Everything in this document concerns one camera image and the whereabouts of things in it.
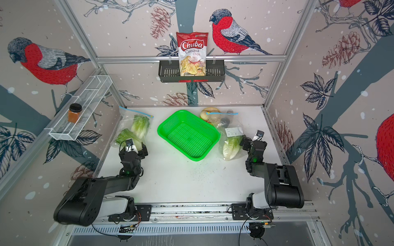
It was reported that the orange spice jar black lid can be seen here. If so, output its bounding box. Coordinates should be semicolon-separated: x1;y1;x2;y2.
68;103;82;124

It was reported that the chinese cabbage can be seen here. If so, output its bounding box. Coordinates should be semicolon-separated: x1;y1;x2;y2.
115;128;142;151
222;136;243;161
131;114;150;139

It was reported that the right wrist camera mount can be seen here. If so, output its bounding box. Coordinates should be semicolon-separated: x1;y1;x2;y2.
252;130;264;141

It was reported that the clear zipper bag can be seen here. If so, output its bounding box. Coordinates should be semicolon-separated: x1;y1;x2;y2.
213;110;244;157
111;106;154;151

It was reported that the black hanging wire basket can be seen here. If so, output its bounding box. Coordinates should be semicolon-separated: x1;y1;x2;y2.
159;59;225;83

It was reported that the yellow bamboo steamer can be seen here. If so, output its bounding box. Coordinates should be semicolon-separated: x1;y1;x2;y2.
200;107;221;125

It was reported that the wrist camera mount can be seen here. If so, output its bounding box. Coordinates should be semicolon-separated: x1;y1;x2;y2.
252;130;264;141
125;138;138;153

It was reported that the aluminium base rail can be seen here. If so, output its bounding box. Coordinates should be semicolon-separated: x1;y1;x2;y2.
63;200;321;236

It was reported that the white wire shelf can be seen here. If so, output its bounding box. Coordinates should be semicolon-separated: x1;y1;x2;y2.
49;75;112;140

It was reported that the chinese cabbage front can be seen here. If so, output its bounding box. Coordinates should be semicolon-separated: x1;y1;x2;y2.
115;128;142;151

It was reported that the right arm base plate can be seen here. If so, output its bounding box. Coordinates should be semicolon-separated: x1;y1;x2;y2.
227;203;274;221

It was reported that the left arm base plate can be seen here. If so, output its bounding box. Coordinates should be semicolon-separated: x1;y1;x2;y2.
108;205;152;223

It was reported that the black lid spice shaker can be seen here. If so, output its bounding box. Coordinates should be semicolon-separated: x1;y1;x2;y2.
218;117;231;128

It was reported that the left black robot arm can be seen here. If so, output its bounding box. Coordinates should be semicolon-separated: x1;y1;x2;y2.
53;139;148;226

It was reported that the green plastic basket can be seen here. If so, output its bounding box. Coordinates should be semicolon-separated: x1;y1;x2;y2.
157;110;221;162

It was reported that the red Chuba chips bag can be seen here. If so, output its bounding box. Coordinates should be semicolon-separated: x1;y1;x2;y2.
176;32;208;76

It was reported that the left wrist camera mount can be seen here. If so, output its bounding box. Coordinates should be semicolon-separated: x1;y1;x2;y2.
125;138;138;153

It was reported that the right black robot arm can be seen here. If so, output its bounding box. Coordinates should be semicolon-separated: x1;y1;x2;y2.
240;137;305;220

